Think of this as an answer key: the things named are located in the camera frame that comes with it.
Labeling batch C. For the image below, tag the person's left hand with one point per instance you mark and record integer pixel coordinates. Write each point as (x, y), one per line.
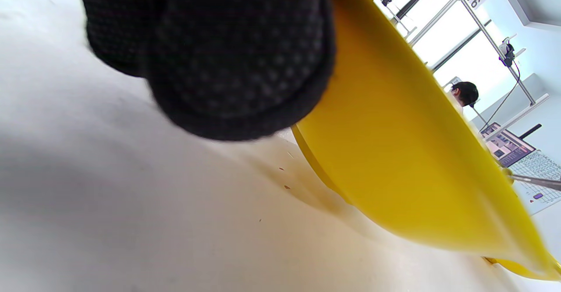
(228, 59)

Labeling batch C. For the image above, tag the yellow plastic bowl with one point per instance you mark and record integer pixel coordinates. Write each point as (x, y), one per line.
(517, 269)
(416, 151)

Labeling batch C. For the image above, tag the silver metal tweezers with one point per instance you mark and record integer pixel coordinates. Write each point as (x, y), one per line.
(539, 181)

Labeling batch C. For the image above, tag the open laptop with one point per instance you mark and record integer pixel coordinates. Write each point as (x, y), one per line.
(508, 145)

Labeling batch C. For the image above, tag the white metal frame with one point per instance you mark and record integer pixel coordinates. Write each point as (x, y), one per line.
(438, 14)

